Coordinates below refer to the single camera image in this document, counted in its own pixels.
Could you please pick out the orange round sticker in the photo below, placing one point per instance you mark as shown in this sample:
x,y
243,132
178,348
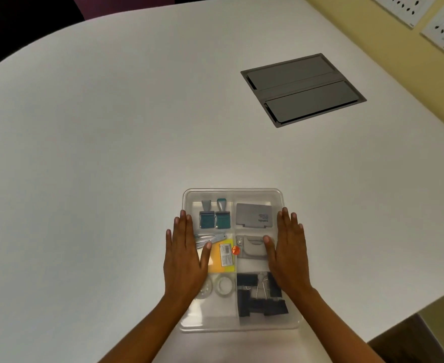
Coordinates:
x,y
235,250

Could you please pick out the clear plastic organizer tray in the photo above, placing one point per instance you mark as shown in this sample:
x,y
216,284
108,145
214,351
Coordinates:
x,y
222,317

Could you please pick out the person's right little finger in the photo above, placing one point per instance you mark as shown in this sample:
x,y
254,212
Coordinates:
x,y
301,240

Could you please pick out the yellow sticky note pack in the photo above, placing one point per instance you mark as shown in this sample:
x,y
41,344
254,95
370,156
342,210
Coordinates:
x,y
220,262

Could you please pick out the person's right forearm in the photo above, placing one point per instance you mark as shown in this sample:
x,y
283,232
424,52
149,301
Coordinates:
x,y
331,328

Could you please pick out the person's left middle finger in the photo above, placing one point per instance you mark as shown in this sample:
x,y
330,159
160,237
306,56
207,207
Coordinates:
x,y
183,230

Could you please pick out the person's left hand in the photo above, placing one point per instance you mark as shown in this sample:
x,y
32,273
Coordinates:
x,y
182,268

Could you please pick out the grey flat staple box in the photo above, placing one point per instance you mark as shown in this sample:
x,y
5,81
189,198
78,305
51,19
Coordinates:
x,y
254,214

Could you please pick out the pile of black binder clips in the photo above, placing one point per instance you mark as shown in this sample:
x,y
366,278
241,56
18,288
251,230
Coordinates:
x,y
259,304

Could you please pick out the person's right hand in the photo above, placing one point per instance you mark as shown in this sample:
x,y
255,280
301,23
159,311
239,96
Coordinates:
x,y
290,264

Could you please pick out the clear tape roll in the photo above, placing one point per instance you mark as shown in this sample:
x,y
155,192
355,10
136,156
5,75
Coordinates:
x,y
224,285
206,291

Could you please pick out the person's left little finger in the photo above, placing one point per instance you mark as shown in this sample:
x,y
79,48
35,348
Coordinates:
x,y
169,243

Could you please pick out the person's right thumb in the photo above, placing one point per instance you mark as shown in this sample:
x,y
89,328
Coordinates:
x,y
270,251

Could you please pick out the person's left thumb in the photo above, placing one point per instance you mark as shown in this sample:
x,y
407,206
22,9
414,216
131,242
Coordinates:
x,y
206,255

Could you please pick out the white wall socket panel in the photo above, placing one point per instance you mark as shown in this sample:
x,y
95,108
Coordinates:
x,y
405,5
443,28

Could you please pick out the person's left forearm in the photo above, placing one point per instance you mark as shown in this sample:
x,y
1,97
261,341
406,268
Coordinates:
x,y
146,332

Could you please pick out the silver metal clip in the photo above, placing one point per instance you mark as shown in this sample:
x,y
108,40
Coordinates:
x,y
212,238

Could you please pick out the grey stapler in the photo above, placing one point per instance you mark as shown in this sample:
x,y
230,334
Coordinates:
x,y
250,247

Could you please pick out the person's right middle finger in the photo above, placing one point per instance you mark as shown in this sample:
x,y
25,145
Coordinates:
x,y
286,228

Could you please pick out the dark purple chair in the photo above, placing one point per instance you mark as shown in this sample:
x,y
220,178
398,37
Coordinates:
x,y
120,5

